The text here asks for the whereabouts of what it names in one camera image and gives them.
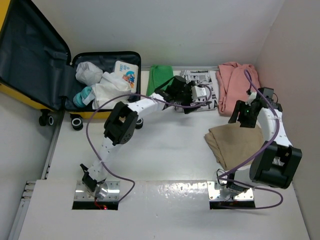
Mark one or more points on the green cloth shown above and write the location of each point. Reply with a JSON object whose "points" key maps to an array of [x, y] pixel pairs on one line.
{"points": [[158, 75]]}

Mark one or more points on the pink garment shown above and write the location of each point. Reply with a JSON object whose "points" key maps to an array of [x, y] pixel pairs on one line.
{"points": [[233, 85]]}

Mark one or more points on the yellow open suitcase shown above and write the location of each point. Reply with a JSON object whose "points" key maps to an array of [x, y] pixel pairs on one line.
{"points": [[37, 68]]}

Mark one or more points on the aluminium frame rail left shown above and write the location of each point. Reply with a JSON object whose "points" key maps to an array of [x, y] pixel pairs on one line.
{"points": [[30, 185]]}

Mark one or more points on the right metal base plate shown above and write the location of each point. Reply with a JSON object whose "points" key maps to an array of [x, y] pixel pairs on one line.
{"points": [[220, 193]]}

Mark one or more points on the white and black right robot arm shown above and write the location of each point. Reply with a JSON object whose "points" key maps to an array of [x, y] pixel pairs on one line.
{"points": [[276, 162]]}

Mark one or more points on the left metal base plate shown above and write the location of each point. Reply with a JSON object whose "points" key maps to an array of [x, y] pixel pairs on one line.
{"points": [[108, 191]]}

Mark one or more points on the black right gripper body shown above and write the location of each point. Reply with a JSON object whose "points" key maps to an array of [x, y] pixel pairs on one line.
{"points": [[245, 117]]}

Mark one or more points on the metal base plate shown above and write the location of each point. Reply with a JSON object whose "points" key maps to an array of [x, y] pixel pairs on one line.
{"points": [[108, 191], [220, 193]]}

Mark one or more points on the beige folded garment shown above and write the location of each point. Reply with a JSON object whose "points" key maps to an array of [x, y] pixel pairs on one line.
{"points": [[232, 144]]}

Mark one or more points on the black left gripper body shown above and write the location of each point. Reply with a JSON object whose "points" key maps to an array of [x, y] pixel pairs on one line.
{"points": [[184, 96]]}

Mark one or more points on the cream cloth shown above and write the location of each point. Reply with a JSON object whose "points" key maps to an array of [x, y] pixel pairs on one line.
{"points": [[109, 87]]}

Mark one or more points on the first aid kit box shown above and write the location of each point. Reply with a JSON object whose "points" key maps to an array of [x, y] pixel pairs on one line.
{"points": [[128, 72]]}

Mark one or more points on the newspaper print cloth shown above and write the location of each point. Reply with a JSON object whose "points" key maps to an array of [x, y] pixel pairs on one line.
{"points": [[203, 77]]}

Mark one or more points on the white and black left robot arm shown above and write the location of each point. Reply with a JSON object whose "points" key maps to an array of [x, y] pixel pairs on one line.
{"points": [[125, 118]]}

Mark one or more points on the teal headphones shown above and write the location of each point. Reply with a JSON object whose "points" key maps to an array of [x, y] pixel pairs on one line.
{"points": [[83, 98]]}

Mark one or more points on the crumpled white plastic bag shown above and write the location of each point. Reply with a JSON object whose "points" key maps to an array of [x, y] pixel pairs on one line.
{"points": [[88, 73]]}

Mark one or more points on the white front platform board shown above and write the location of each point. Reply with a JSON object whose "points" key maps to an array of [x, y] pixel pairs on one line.
{"points": [[156, 210]]}

